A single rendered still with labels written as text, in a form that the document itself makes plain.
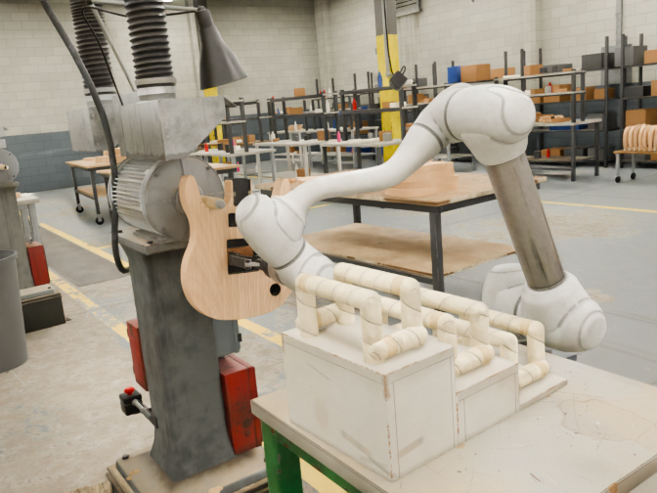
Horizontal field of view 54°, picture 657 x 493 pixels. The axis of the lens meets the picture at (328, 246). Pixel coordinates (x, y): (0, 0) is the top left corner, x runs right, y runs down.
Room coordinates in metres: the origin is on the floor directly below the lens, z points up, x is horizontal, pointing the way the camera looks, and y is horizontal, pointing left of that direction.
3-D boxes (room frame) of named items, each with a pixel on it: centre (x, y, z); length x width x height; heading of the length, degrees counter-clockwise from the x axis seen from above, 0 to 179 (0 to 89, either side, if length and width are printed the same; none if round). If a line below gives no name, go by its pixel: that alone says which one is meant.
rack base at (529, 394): (1.19, -0.29, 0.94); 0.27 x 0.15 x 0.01; 38
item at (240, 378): (2.18, 0.41, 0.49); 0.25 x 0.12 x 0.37; 34
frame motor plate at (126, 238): (2.09, 0.54, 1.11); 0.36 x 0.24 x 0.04; 34
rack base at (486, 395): (1.10, -0.17, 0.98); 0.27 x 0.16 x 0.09; 38
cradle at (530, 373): (1.12, -0.35, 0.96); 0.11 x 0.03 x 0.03; 128
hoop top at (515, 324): (1.22, -0.33, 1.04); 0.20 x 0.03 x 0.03; 36
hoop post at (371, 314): (0.91, -0.05, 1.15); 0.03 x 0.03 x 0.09
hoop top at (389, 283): (1.03, -0.07, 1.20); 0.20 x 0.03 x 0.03; 36
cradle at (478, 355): (1.02, -0.22, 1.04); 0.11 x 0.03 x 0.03; 128
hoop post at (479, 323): (1.05, -0.25, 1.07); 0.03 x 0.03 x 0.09
